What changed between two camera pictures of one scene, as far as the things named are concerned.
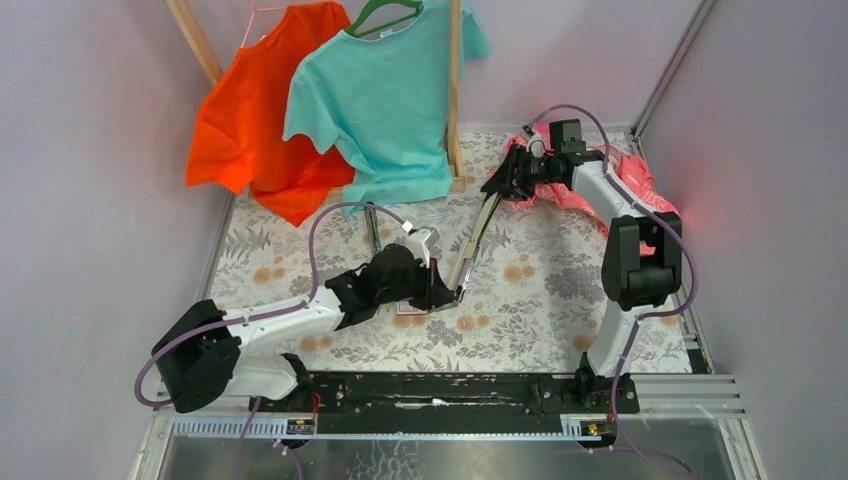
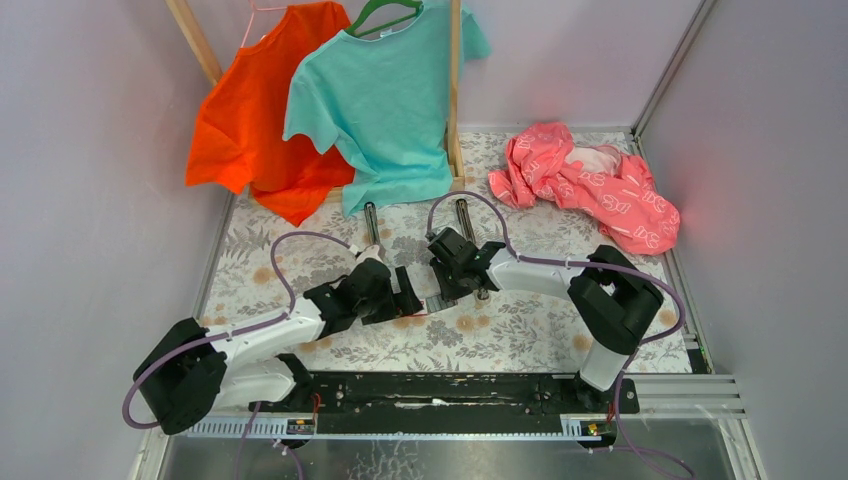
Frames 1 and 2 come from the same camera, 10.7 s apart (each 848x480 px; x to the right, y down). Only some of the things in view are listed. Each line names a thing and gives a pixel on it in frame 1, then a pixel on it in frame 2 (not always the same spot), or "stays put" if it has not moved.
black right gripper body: x=530 y=172 -> x=448 y=278
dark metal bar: x=372 y=227 stays put
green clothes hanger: x=352 y=29 stays put
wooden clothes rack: x=212 y=74 stays put
